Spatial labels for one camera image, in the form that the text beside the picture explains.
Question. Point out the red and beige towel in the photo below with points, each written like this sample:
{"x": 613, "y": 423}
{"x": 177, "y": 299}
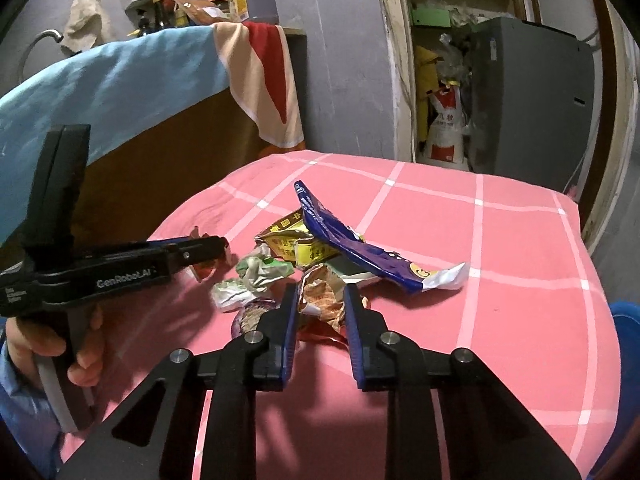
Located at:
{"x": 260, "y": 70}

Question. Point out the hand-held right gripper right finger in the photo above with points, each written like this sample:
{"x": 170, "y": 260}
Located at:
{"x": 352, "y": 340}

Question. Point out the yellow snack wrapper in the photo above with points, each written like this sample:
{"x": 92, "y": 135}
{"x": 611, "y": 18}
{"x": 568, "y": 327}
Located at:
{"x": 285, "y": 245}

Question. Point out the red wrapper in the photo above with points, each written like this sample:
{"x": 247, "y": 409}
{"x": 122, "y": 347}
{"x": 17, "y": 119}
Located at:
{"x": 202, "y": 272}

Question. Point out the white and red sack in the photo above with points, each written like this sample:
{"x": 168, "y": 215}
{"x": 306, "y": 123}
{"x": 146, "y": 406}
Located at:
{"x": 447, "y": 135}

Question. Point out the grey washing machine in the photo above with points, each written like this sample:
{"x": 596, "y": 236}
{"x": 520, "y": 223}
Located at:
{"x": 530, "y": 105}

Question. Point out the pink checked blanket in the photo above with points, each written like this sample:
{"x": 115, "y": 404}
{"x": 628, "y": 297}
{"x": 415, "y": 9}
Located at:
{"x": 500, "y": 285}

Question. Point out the light blue towel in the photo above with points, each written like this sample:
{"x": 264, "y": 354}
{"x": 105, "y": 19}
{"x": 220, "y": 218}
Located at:
{"x": 110, "y": 90}

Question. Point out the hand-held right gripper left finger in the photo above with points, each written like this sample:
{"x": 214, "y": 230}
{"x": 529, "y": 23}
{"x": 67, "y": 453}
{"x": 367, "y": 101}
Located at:
{"x": 291, "y": 340}

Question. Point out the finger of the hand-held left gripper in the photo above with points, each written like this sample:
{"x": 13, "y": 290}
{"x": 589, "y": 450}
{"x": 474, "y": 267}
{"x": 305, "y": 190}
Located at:
{"x": 200, "y": 259}
{"x": 197, "y": 242}

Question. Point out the dark sauce bottle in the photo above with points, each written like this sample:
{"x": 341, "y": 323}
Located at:
{"x": 144, "y": 24}
{"x": 161, "y": 12}

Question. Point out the blue bin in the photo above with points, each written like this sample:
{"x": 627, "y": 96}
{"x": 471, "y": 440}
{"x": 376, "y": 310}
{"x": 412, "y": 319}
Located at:
{"x": 627, "y": 360}

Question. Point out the purple wrapper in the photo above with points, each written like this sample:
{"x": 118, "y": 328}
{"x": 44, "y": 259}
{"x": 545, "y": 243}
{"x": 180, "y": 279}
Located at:
{"x": 250, "y": 317}

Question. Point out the blue snack wrapper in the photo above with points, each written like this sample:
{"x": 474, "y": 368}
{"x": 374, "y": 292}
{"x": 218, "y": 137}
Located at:
{"x": 350, "y": 250}

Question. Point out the brown orange wrapper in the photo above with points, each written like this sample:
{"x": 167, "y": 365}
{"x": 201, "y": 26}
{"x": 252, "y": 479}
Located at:
{"x": 322, "y": 300}

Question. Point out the beige rag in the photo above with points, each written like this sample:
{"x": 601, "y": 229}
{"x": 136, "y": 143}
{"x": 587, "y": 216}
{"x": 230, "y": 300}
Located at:
{"x": 82, "y": 15}

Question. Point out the person's left hand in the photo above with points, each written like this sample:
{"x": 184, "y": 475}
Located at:
{"x": 30, "y": 340}

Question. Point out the yellow bag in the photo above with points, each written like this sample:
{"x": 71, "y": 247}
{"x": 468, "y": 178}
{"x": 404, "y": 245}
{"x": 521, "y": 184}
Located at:
{"x": 425, "y": 75}

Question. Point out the metal faucet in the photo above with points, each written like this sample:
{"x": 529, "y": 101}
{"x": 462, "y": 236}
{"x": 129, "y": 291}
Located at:
{"x": 37, "y": 40}

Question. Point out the large plastic jug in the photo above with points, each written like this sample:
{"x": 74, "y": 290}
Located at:
{"x": 255, "y": 2}

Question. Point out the green white crumpled wrapper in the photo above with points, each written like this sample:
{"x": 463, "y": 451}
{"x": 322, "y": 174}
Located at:
{"x": 255, "y": 275}

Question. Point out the green box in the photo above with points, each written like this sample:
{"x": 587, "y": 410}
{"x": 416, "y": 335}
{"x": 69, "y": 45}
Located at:
{"x": 430, "y": 15}

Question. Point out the white door frame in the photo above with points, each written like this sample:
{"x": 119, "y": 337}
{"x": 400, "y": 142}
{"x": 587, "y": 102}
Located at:
{"x": 397, "y": 60}

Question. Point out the brown wooden cabinet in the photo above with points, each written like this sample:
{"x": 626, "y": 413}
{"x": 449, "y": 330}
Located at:
{"x": 165, "y": 170}

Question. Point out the brown snack bag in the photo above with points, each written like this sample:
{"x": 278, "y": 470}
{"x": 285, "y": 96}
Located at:
{"x": 200, "y": 10}

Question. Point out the clear plastic bag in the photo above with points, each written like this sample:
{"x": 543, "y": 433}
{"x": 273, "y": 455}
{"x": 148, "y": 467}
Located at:
{"x": 457, "y": 60}

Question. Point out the person's left forearm blue sleeve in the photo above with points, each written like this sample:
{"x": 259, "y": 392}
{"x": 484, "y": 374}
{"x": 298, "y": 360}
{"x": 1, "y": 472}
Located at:
{"x": 22, "y": 420}

